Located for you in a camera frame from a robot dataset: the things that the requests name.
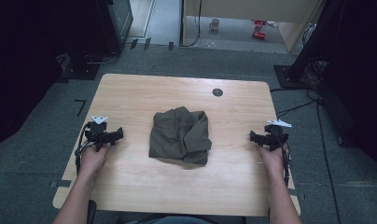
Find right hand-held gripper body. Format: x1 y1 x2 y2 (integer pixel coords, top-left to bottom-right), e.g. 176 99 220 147
259 119 293 152

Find black stand base plate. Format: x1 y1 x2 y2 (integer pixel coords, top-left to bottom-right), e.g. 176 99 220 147
272 63 306 91
60 59 101 81

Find black floor cable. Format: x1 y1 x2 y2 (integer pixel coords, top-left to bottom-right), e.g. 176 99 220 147
269 87 342 224

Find beige mug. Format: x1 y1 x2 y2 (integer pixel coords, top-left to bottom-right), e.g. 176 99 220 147
208 18 221 32

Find person's left hand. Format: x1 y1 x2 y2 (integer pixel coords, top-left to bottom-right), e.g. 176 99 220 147
78 143 111 181

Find light wooden shelf unit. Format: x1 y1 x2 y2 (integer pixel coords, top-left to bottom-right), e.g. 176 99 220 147
180 0 327 54

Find black hanging cable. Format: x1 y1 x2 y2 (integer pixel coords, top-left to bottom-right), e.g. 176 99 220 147
178 0 203 49

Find tangled black cable bundle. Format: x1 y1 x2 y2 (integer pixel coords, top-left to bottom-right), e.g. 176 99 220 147
300 58 330 91

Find grey tape strip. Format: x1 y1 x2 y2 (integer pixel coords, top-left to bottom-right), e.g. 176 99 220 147
49 179 73 189
288 188 306 201

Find black angled floor tape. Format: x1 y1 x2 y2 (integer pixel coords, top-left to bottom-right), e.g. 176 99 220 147
74 98 88 118

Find person's right hand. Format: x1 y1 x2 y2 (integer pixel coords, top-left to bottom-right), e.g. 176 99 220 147
257 145 287 177

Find dark curtain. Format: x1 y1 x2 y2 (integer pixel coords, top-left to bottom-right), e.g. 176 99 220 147
0 0 73 150

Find dark cabinet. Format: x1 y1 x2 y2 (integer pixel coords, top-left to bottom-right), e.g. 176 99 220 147
68 0 135 58

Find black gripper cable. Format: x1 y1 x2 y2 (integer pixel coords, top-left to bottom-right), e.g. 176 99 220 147
74 121 95 175
272 126 293 189

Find olive green shorts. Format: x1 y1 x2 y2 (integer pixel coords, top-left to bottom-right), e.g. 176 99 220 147
147 105 214 167

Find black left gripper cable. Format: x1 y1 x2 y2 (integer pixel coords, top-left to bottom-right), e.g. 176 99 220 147
74 121 95 175

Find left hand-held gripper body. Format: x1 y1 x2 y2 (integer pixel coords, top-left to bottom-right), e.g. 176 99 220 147
89 115 116 152

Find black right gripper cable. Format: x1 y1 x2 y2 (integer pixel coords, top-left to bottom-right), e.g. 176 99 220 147
272 126 293 189

